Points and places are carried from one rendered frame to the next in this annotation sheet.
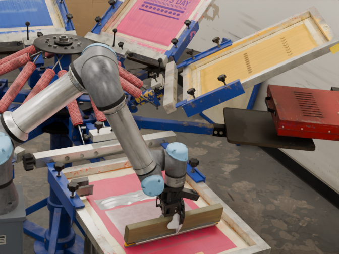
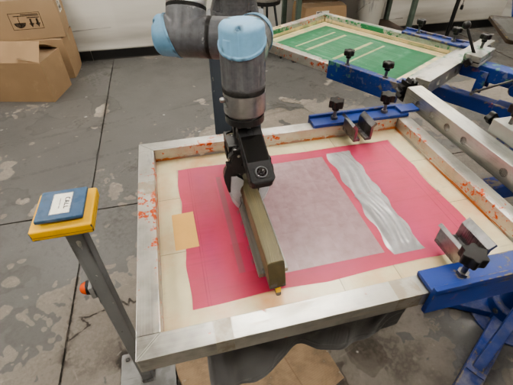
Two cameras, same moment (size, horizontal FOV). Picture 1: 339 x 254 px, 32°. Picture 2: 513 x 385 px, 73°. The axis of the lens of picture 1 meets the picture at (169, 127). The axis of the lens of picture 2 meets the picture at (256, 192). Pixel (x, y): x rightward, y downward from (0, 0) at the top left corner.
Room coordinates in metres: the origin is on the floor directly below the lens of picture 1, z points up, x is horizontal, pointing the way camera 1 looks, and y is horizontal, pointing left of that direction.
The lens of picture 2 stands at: (2.01, -0.58, 1.51)
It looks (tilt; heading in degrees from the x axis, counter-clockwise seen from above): 41 degrees down; 108
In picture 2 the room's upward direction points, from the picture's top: straight up
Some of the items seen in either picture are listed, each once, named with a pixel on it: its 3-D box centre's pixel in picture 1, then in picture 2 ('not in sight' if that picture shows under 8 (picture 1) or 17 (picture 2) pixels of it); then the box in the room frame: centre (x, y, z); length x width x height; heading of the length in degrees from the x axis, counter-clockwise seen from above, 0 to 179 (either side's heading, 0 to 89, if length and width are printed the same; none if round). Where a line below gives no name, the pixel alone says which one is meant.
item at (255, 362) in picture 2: not in sight; (314, 336); (2.02, -0.17, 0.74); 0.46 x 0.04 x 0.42; 32
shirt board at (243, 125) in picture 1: (185, 125); not in sight; (2.88, -0.09, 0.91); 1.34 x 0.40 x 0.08; 92
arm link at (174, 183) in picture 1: (175, 178); (242, 101); (1.81, -0.04, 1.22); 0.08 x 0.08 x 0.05
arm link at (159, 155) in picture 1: (148, 162); (242, 39); (1.78, 0.06, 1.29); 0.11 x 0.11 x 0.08; 10
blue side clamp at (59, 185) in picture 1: (65, 191); (357, 123); (2.02, 0.39, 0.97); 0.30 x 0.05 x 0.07; 32
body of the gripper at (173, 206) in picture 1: (171, 197); (244, 139); (1.81, -0.04, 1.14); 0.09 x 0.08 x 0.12; 122
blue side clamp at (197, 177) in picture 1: (182, 168); (494, 273); (2.31, -0.08, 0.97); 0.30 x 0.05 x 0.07; 32
